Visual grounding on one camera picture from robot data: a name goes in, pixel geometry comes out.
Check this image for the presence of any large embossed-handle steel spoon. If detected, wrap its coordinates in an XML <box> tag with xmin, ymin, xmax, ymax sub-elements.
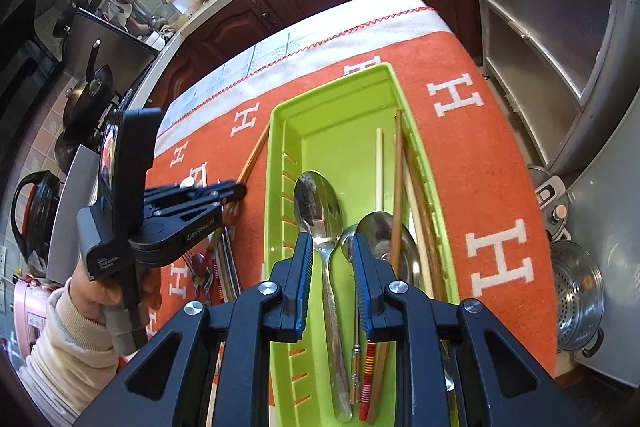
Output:
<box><xmin>292</xmin><ymin>171</ymin><xmax>353</xmax><ymax>424</ymax></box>

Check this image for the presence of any small grey appliance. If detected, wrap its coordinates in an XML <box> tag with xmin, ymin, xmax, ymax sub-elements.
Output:
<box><xmin>527</xmin><ymin>164</ymin><xmax>573</xmax><ymax>240</ymax></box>

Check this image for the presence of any orange patterned blanket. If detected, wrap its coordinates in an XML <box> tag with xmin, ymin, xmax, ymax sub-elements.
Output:
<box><xmin>147</xmin><ymin>4</ymin><xmax>558</xmax><ymax>408</ymax></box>

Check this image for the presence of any white blue-lined table cover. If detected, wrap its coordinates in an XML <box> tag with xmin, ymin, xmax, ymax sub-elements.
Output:
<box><xmin>155</xmin><ymin>0</ymin><xmax>436</xmax><ymax>158</ymax></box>

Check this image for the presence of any black wok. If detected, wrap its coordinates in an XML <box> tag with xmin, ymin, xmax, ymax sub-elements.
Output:
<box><xmin>62</xmin><ymin>39</ymin><xmax>123</xmax><ymax>132</ymax></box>

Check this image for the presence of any tall steel splash panel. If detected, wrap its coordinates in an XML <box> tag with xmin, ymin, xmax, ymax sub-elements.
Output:
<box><xmin>65</xmin><ymin>7</ymin><xmax>161</xmax><ymax>78</ymax></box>

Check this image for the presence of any rose gold handled spoon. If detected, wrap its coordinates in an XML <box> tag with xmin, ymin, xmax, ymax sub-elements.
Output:
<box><xmin>190</xmin><ymin>252</ymin><xmax>216</xmax><ymax>303</ymax></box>

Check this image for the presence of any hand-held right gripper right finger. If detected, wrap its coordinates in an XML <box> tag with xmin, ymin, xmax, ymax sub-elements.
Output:
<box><xmin>350</xmin><ymin>229</ymin><xmax>571</xmax><ymax>427</ymax></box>

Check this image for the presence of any person's left hand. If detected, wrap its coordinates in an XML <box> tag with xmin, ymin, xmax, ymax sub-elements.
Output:
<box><xmin>67</xmin><ymin>257</ymin><xmax>162</xmax><ymax>323</ymax></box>

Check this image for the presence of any low stainless steel board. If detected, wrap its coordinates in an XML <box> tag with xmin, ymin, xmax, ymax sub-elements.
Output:
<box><xmin>47</xmin><ymin>144</ymin><xmax>101</xmax><ymax>283</ymax></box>

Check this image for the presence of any black rice cooker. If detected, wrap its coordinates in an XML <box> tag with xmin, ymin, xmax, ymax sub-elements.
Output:
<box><xmin>10</xmin><ymin>171</ymin><xmax>63</xmax><ymax>258</ymax></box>

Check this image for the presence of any pink appliance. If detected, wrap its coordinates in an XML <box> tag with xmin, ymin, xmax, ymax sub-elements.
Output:
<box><xmin>10</xmin><ymin>277</ymin><xmax>51</xmax><ymax>358</ymax></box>

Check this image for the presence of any green plastic utensil tray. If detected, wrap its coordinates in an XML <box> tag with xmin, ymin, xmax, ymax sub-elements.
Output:
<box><xmin>267</xmin><ymin>63</ymin><xmax>462</xmax><ymax>427</ymax></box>

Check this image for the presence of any steel fork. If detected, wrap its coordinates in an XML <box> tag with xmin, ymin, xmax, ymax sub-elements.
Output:
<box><xmin>181</xmin><ymin>253</ymin><xmax>201</xmax><ymax>293</ymax></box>

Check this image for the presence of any small steel spoon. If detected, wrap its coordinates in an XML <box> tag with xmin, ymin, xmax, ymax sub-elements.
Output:
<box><xmin>339</xmin><ymin>229</ymin><xmax>363</xmax><ymax>420</ymax></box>

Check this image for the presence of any steel steamer pot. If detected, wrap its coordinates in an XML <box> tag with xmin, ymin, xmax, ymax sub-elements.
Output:
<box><xmin>547</xmin><ymin>239</ymin><xmax>606</xmax><ymax>358</ymax></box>

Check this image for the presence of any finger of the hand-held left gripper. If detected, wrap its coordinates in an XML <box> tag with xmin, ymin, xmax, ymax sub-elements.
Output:
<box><xmin>149</xmin><ymin>201</ymin><xmax>224</xmax><ymax>229</ymax></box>
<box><xmin>144</xmin><ymin>179</ymin><xmax>249</xmax><ymax>212</ymax></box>

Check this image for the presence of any short steel soup spoon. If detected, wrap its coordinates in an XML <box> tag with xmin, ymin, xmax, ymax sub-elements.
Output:
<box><xmin>356</xmin><ymin>211</ymin><xmax>420</xmax><ymax>290</ymax></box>

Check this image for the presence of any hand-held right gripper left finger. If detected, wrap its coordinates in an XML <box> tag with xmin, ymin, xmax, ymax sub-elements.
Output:
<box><xmin>72</xmin><ymin>232</ymin><xmax>316</xmax><ymax>427</ymax></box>

